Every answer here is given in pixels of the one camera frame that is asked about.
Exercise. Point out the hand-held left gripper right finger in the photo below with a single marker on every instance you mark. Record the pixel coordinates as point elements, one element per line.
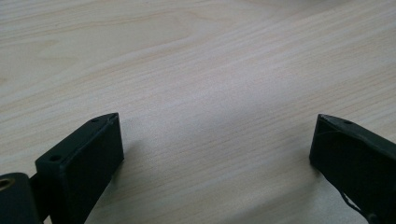
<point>355,161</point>

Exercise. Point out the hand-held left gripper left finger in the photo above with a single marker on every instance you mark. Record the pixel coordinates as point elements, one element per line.
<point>81,168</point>

